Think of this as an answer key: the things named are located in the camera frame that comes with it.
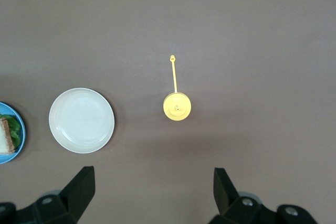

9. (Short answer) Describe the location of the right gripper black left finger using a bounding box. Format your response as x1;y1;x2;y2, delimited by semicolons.
0;165;95;224

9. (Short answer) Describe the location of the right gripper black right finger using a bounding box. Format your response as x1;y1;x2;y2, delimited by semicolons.
208;167;320;224

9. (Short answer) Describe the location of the green lettuce leaf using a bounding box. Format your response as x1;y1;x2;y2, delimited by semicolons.
0;113;22;148

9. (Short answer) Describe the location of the yellow squeeze sauce bottle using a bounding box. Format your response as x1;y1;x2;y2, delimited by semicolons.
162;54;192;122

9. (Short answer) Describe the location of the blue round plate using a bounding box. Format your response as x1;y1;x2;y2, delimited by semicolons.
0;101;27;165

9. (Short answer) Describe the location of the beige round plate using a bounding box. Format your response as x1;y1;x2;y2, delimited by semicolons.
48;87;116;154

